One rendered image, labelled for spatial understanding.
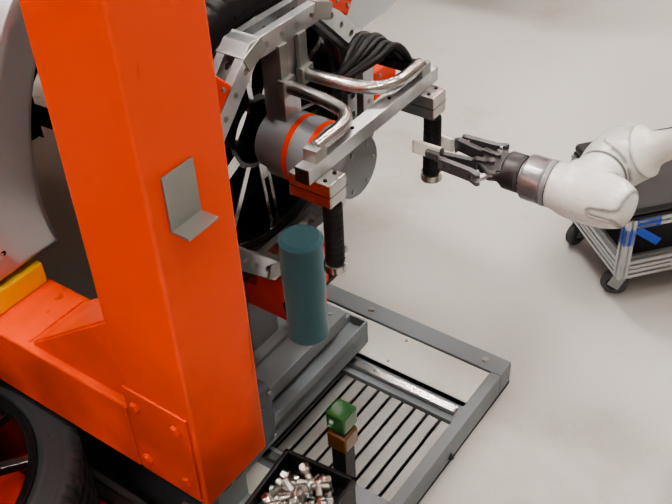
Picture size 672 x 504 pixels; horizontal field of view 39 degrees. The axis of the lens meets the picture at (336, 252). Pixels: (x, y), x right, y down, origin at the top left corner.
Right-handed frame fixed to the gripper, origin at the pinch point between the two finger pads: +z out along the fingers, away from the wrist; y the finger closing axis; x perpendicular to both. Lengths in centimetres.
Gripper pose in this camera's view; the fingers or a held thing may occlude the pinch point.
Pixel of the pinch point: (432, 145)
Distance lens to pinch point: 193.1
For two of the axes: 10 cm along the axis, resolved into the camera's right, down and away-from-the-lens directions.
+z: -8.2, -3.3, 4.7
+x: -0.4, -7.8, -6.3
